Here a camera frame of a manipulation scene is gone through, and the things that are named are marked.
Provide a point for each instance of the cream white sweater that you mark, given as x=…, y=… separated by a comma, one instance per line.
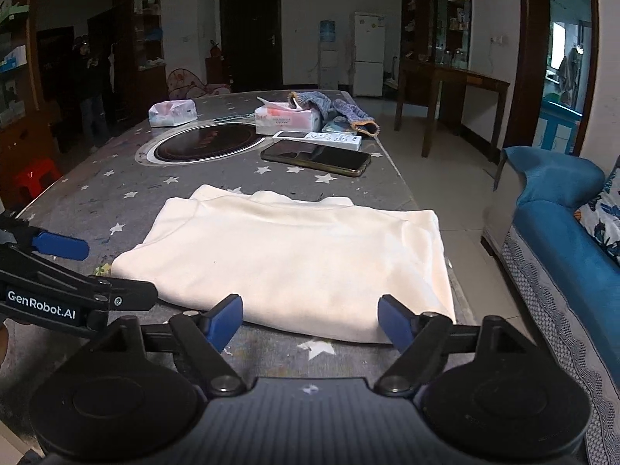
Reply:
x=310, y=268

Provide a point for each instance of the blue knitted cloth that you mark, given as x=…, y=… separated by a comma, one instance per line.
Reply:
x=338, y=115

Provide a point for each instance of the white phone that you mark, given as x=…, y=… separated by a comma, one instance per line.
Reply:
x=288, y=135

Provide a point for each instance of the dark wooden display cabinet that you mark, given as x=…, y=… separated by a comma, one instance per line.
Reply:
x=436, y=32

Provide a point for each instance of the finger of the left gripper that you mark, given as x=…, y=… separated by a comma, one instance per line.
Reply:
x=58, y=245
x=126, y=294

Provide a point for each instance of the round black induction cooker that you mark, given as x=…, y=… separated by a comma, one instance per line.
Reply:
x=201, y=142

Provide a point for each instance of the white refrigerator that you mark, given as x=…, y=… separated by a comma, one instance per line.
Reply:
x=369, y=37

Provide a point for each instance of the pink tissue box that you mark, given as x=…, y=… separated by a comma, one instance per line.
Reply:
x=273, y=117

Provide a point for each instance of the black tablet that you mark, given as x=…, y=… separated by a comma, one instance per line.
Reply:
x=318, y=157

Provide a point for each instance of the butterfly print cushion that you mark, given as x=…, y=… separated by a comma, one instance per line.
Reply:
x=601, y=216

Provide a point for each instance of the dark wooden side table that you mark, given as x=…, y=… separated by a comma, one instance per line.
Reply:
x=448, y=86

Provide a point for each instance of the red plastic stool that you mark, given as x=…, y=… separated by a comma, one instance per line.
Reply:
x=32, y=179

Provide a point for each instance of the pink play tent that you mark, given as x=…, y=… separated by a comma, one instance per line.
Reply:
x=183, y=84

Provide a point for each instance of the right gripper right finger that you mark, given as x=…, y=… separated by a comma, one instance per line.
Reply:
x=419, y=339

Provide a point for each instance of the white remote control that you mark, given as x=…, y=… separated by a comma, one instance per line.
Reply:
x=341, y=140

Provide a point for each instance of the white pink tissue pack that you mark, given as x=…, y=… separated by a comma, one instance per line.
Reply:
x=172, y=113

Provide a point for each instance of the person in dark clothes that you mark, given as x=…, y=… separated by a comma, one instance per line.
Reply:
x=91, y=88

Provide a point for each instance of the blue cabinet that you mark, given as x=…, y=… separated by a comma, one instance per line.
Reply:
x=557, y=127

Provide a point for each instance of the blue sofa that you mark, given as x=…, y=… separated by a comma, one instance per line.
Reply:
x=569, y=286

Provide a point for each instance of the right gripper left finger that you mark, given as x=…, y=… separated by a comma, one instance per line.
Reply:
x=201, y=340

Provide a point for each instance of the water dispenser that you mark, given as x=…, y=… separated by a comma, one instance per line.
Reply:
x=328, y=55

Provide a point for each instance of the dark wooden shelf left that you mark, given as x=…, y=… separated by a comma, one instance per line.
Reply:
x=25, y=116

